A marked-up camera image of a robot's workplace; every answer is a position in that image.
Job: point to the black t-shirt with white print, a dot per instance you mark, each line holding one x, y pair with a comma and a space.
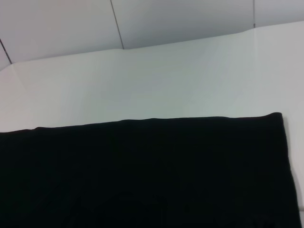
152, 178

